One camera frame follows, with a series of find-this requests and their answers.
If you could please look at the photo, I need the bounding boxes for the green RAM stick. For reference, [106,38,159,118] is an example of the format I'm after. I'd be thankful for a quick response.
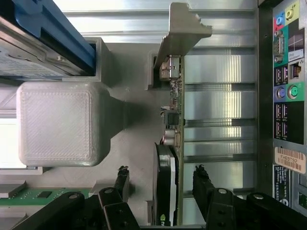
[0,188,91,207]

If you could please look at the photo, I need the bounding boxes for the brown service tag sticker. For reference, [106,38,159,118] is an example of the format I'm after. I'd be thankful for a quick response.
[273,146,307,173]

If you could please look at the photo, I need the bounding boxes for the open PC case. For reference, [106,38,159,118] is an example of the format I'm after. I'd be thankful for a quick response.
[255,0,307,230]

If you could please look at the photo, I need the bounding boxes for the grey parts rack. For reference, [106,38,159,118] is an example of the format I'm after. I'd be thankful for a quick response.
[0,37,173,230]

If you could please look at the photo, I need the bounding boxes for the Windows licence sticker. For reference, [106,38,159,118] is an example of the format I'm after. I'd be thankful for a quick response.
[287,30,303,62]

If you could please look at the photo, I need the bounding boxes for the hard disk with label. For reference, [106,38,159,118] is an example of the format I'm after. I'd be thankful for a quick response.
[0,16,72,80]

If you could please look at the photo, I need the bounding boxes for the blue disk carrier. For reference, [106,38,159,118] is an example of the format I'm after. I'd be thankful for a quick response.
[13,0,98,78]

